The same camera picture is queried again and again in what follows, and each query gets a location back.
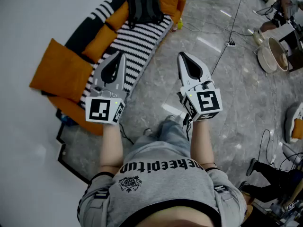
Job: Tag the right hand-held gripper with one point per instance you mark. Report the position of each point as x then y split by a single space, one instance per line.
208 100

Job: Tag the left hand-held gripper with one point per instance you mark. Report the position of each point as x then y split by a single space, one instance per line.
98 110

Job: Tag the orange sofa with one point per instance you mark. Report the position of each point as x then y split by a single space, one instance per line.
80 119

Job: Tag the black backpack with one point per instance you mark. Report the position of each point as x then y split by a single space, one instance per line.
144 6

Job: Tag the person's left forearm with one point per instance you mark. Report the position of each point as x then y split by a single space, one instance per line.
111 145

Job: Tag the person's right forearm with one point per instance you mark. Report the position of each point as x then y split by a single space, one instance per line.
202 141

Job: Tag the orange back cushion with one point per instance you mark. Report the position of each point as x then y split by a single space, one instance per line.
99 44
118 16

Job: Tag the black white striped blanket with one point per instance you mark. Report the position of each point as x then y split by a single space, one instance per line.
139 39

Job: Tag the person's right shoe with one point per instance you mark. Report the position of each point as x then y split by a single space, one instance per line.
170 118

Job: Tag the person's shoe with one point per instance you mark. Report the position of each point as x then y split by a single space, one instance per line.
170 118
147 132

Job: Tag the yellow-green bottle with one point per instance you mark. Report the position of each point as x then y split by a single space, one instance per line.
180 23

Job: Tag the blue bag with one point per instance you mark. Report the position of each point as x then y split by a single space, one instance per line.
67 120

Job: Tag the person's left shoe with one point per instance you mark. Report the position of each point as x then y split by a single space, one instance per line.
147 132

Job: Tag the person's blue jeans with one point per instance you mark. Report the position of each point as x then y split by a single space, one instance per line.
168 133

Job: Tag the black knitted throw white stripes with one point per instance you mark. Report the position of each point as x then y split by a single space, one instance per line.
94 15

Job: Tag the dark cabinet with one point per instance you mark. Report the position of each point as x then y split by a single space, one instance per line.
294 48

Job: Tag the person's grey t-shirt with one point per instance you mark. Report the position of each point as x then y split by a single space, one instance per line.
165 183

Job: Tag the white power strip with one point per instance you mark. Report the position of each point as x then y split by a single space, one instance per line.
273 160

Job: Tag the small orange cushion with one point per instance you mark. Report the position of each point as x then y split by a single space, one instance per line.
298 129

